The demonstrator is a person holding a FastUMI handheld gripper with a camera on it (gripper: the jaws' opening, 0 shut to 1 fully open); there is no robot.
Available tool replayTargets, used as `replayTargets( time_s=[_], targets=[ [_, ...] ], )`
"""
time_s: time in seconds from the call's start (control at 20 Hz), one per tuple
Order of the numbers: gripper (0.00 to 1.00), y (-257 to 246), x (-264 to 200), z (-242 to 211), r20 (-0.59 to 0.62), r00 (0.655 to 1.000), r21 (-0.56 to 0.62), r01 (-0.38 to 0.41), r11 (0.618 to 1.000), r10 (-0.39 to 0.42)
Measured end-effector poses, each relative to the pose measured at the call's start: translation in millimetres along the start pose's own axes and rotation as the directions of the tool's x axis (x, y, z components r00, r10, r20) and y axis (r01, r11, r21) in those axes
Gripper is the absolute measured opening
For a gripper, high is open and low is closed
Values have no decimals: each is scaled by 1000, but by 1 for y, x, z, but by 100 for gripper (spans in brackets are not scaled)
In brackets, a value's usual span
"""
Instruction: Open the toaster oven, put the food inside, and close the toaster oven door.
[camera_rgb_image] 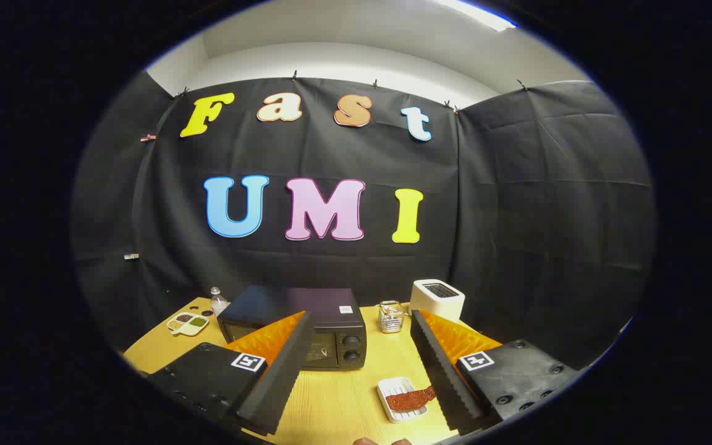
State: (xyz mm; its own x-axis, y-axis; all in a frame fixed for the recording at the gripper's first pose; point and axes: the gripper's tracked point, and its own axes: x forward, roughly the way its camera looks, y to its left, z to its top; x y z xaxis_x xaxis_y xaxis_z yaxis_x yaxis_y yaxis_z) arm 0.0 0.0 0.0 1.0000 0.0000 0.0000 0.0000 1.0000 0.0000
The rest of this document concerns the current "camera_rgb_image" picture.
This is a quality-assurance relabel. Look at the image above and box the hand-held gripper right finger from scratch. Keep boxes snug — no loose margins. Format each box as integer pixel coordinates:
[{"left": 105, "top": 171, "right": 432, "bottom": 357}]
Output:
[{"left": 410, "top": 309, "right": 579, "bottom": 436}]

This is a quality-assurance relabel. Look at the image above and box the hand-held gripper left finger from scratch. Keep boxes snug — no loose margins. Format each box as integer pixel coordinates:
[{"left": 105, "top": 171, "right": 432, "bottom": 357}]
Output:
[{"left": 146, "top": 310, "right": 315, "bottom": 436}]

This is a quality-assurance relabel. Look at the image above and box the red meat slice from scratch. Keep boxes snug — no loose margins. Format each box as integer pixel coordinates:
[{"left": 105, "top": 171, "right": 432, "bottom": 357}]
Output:
[{"left": 386, "top": 386, "right": 437, "bottom": 413}]

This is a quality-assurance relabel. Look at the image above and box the black toaster oven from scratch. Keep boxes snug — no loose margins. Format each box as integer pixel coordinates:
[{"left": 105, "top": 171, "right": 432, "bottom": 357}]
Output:
[{"left": 217, "top": 286, "right": 368, "bottom": 371}]

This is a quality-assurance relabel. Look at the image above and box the white bread toaster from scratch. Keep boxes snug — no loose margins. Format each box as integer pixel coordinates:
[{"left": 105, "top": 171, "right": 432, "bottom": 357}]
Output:
[{"left": 409, "top": 279, "right": 465, "bottom": 323}]

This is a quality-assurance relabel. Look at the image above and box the white ribbed tray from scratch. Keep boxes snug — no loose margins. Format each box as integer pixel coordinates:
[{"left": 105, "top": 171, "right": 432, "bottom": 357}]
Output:
[{"left": 377, "top": 377, "right": 429, "bottom": 424}]

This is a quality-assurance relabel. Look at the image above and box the divided white condiment dish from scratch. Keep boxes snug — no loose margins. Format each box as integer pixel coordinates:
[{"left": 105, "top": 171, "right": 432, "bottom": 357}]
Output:
[{"left": 166, "top": 312, "right": 210, "bottom": 337}]

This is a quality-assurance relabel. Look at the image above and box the wire utensil holder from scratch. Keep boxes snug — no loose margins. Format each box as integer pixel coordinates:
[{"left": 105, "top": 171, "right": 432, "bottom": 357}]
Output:
[{"left": 378, "top": 300, "right": 405, "bottom": 334}]

